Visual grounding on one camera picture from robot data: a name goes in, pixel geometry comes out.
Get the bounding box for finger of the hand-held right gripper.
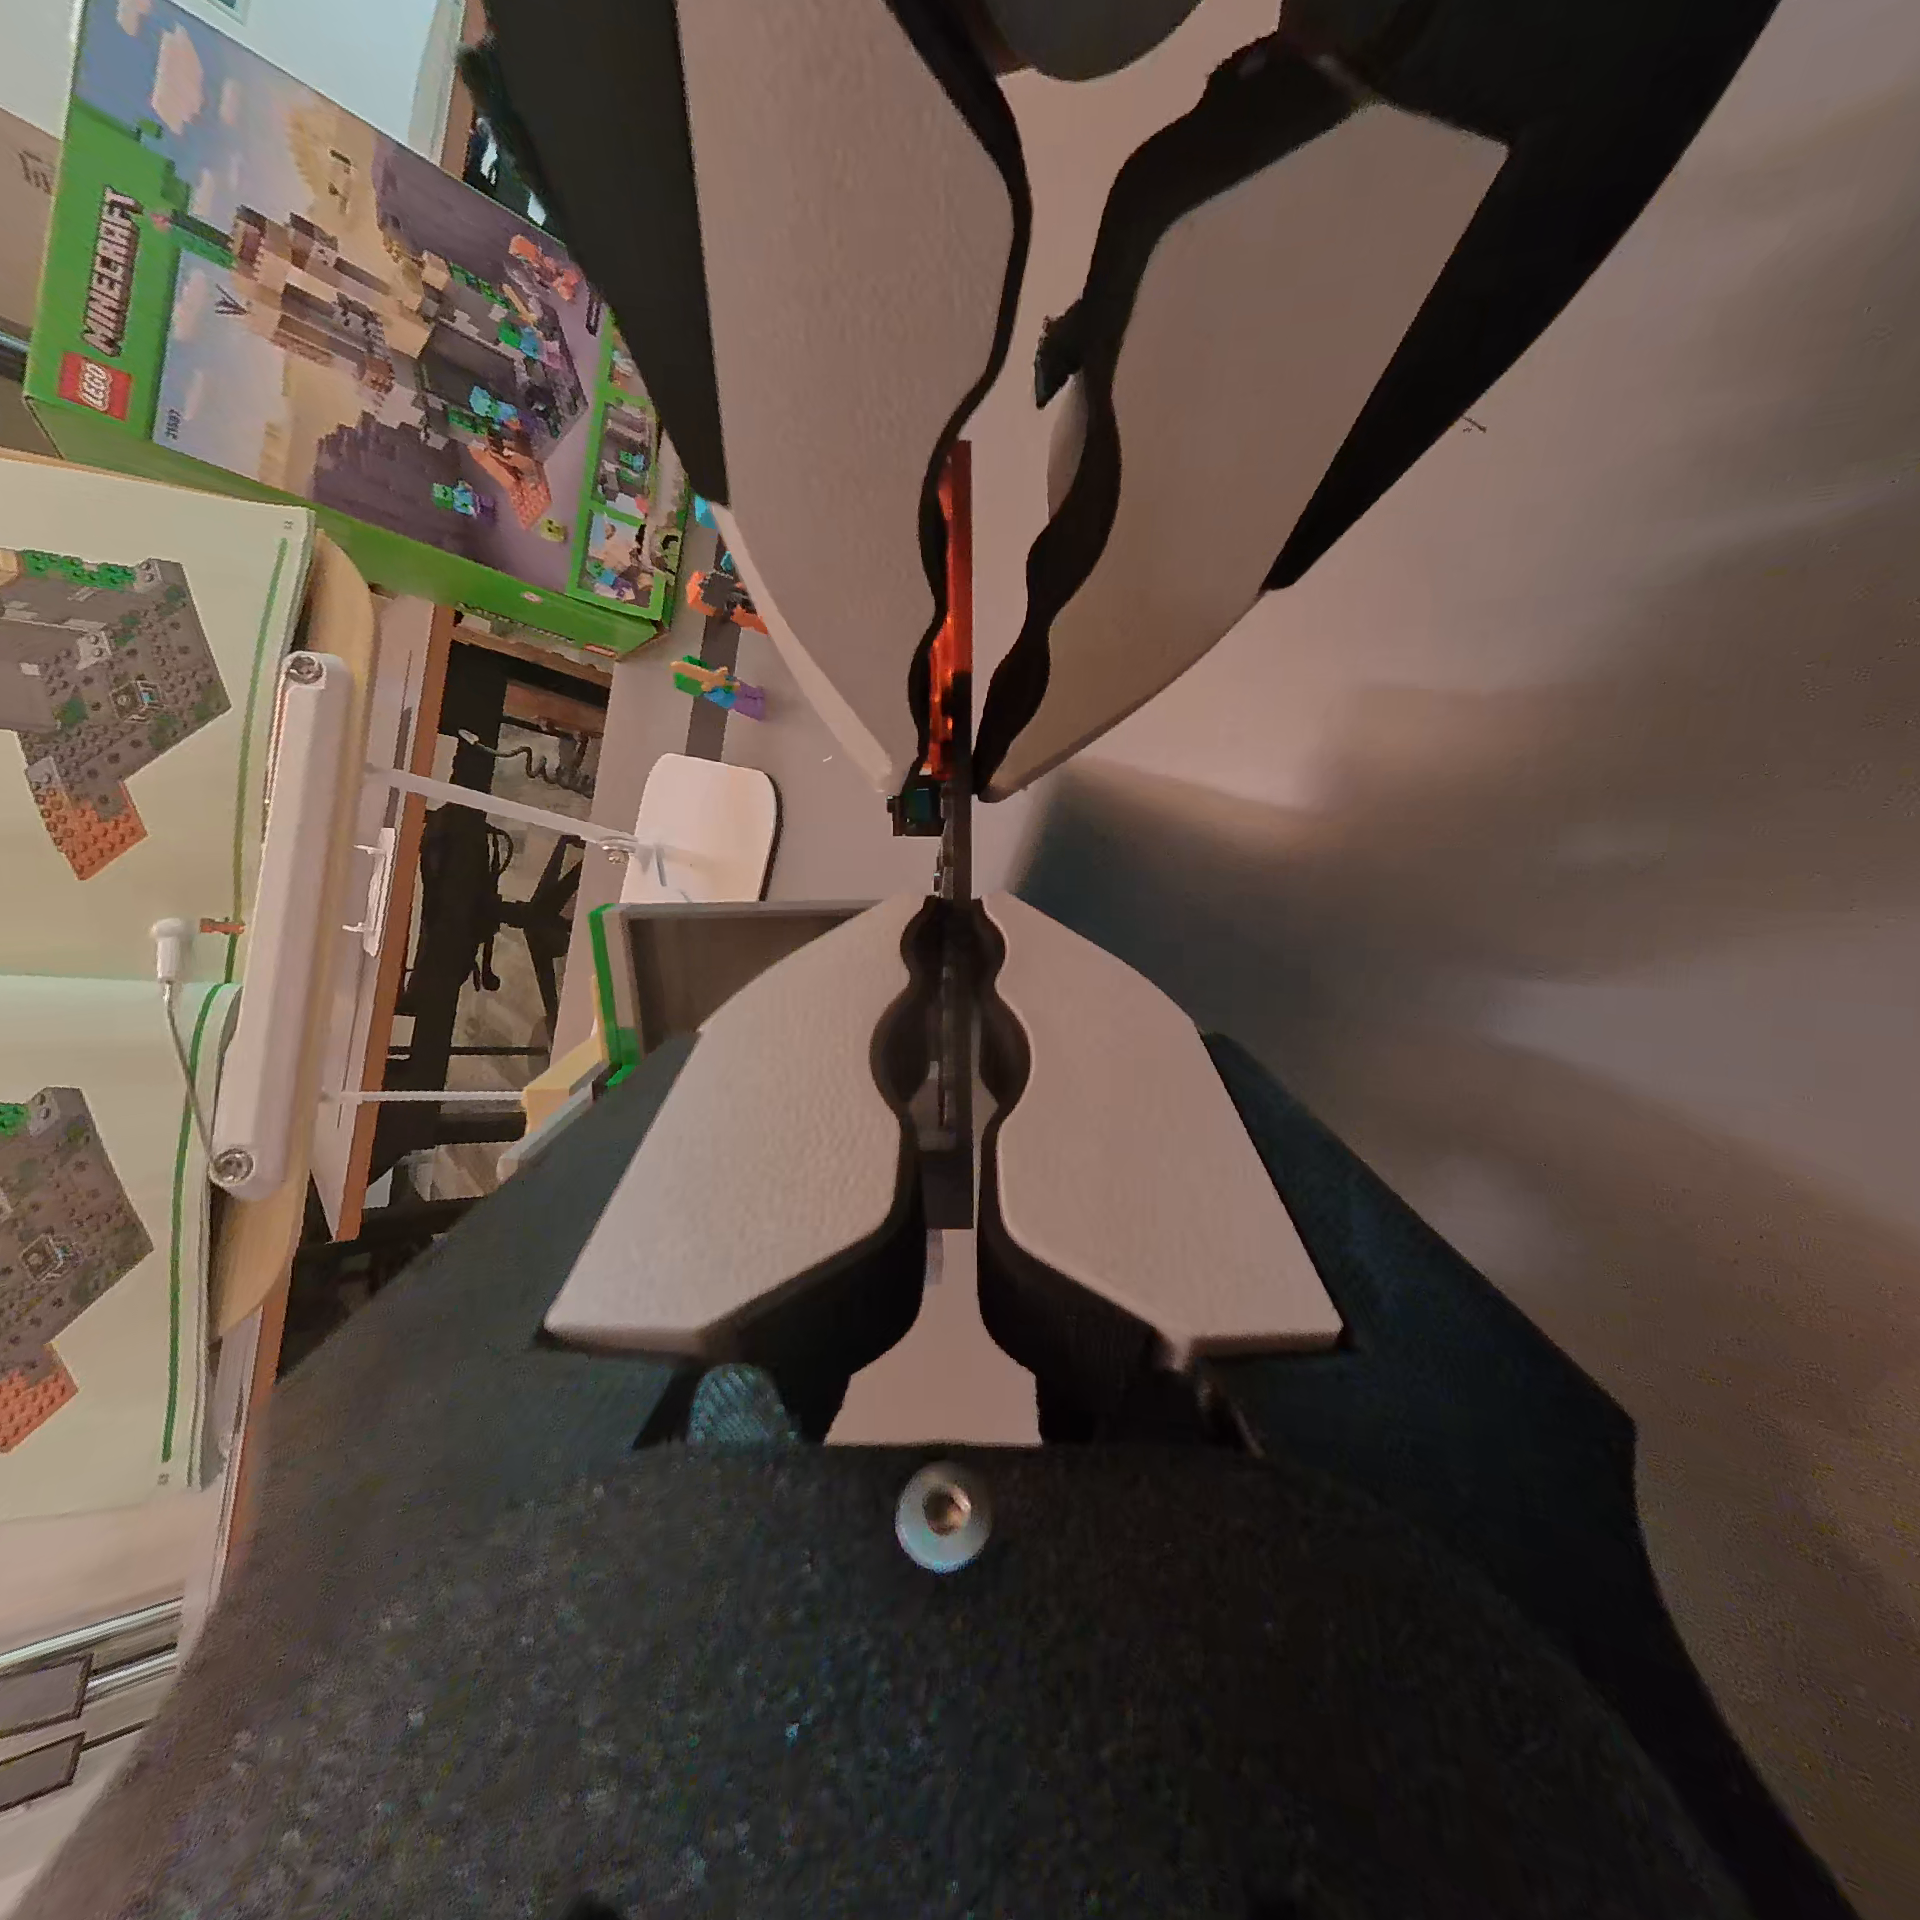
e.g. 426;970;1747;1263
973;29;1515;804
677;0;1040;797

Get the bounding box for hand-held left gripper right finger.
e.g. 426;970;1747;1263
979;891;1345;1446

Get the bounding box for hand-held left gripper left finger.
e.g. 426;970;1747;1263
548;901;938;1446

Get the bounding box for orange translucent brick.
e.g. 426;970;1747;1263
916;437;979;779

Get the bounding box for grey green brick build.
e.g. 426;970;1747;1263
585;901;893;1088

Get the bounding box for black chair base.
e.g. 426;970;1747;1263
392;804;597;1058

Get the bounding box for green toy set box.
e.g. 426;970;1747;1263
22;0;692;660

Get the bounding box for instruction booklet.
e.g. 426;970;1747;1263
0;446;315;1519

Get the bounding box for beige cardboard box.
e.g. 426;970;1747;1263
0;105;76;353

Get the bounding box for chrome metal bars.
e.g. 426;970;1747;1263
0;1598;194;1826

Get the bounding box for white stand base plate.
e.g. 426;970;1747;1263
143;645;788;1201

